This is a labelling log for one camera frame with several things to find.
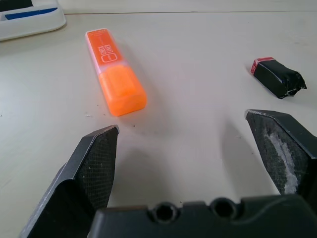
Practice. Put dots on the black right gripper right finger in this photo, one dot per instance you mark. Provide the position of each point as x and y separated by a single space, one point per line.
280 148

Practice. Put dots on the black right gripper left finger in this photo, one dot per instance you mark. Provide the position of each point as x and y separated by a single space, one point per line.
81 173

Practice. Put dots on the black wrapped eraser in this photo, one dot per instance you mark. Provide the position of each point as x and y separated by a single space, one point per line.
277 78

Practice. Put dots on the orange highlighter marker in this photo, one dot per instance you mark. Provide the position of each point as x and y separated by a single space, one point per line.
114 73

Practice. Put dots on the white tray with blue item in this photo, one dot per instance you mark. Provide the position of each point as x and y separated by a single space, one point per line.
29 19

